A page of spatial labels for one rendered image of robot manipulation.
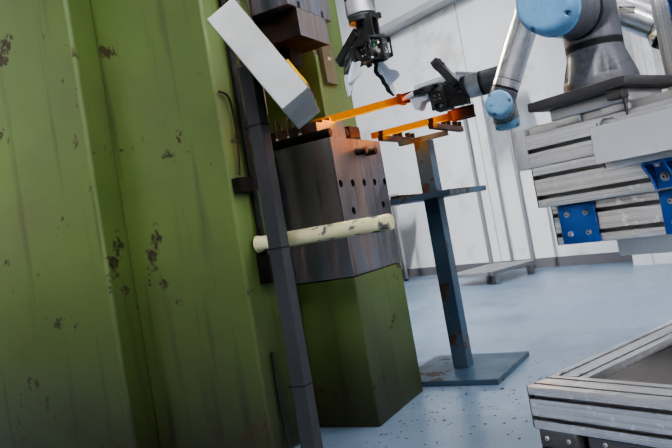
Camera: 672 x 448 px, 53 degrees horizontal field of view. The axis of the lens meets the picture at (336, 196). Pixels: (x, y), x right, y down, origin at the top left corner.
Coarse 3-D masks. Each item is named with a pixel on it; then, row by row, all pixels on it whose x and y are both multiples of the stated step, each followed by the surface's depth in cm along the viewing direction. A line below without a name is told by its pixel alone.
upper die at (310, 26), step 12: (288, 12) 220; (300, 12) 221; (264, 24) 225; (276, 24) 222; (288, 24) 220; (300, 24) 219; (312, 24) 227; (324, 24) 235; (276, 36) 223; (288, 36) 220; (300, 36) 220; (312, 36) 225; (324, 36) 233; (276, 48) 229; (300, 48) 234; (312, 48) 237
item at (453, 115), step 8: (472, 104) 238; (448, 112) 241; (456, 112) 241; (464, 112) 239; (472, 112) 238; (424, 120) 247; (440, 120) 244; (448, 120) 241; (456, 120) 241; (392, 128) 254; (400, 128) 253; (408, 128) 251; (376, 136) 258
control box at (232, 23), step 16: (224, 16) 156; (240, 16) 156; (224, 32) 156; (240, 32) 156; (256, 32) 156; (240, 48) 156; (256, 48) 155; (272, 48) 155; (256, 64) 155; (272, 64) 155; (288, 64) 155; (272, 80) 155; (288, 80) 155; (272, 96) 155; (288, 96) 155; (304, 96) 159; (288, 112) 162; (304, 112) 174
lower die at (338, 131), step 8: (320, 120) 221; (328, 120) 225; (288, 128) 227; (296, 128) 220; (304, 128) 219; (312, 128) 217; (320, 128) 219; (336, 128) 229; (272, 136) 225; (280, 136) 223; (336, 136) 228; (344, 136) 233
